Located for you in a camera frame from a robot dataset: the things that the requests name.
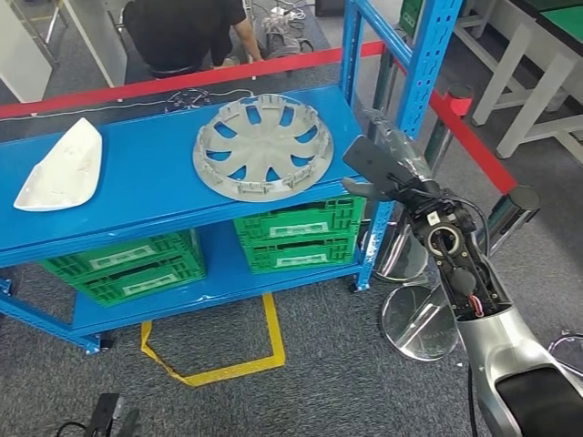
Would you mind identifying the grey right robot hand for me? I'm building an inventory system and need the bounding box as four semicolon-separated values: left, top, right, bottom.
341;109;433;204

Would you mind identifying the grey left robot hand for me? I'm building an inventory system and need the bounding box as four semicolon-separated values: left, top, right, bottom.
116;409;143;437

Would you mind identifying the silver wheel hubcap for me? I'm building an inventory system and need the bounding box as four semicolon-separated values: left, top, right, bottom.
193;93;335;203

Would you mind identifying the blue metal shelf rack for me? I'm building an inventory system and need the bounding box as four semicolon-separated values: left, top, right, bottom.
0;0;465;356

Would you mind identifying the green workbench mat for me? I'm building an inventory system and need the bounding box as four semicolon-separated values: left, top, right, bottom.
519;0;583;45

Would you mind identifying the green folded plastic crate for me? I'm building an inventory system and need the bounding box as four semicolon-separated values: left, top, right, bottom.
233;198;366;242
40;229;202;279
75;253;207;308
242;235;363;276

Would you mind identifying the red barrier belt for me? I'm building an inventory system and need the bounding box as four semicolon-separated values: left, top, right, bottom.
0;40;386;120
393;56;519;196

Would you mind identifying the grey bag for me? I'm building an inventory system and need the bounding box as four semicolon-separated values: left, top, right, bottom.
261;13;316;60

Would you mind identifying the black microwave oven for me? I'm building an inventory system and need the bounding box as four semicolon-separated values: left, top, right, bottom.
314;0;348;18

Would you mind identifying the white desk leg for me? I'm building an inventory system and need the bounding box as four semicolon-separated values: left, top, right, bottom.
245;0;258;81

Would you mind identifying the black stool chrome base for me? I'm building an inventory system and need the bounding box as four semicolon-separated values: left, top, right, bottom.
150;63;214;115

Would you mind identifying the white plastic mirror cover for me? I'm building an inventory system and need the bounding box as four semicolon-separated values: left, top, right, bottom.
13;117;103;212

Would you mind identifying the person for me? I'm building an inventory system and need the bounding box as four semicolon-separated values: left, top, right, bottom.
122;0;264;78

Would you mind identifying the white desk panel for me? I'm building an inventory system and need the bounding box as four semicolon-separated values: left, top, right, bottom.
61;0;129;88
0;0;53;105

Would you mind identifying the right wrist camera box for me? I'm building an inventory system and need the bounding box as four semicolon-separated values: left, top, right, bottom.
342;135;416;196

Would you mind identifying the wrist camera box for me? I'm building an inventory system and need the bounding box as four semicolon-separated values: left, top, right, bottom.
342;135;416;196
85;392;121;437

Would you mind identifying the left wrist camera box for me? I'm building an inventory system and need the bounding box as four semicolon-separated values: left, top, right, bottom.
85;392;121;437

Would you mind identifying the white workbench frame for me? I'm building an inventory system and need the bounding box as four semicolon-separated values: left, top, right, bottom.
453;0;583;167

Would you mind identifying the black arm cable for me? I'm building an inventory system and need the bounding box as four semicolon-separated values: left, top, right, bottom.
466;364;477;437

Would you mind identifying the chrome ring frame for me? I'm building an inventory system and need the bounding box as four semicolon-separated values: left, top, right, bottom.
546;330;583;378

